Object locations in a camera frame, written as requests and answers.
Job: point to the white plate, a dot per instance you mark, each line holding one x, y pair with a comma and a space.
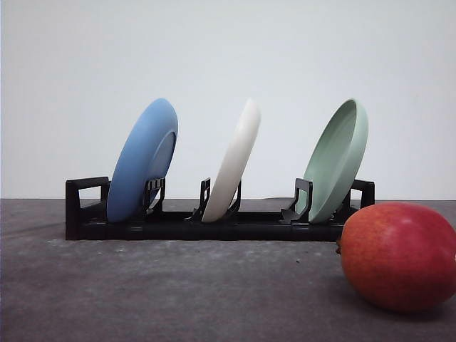
233, 166

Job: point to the red pomegranate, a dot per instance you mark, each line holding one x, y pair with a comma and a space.
400, 256

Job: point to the blue plate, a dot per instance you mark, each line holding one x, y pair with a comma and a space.
146, 153

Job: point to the green plate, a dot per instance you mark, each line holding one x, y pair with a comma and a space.
335, 160

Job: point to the black dish rack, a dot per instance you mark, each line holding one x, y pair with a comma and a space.
87, 217

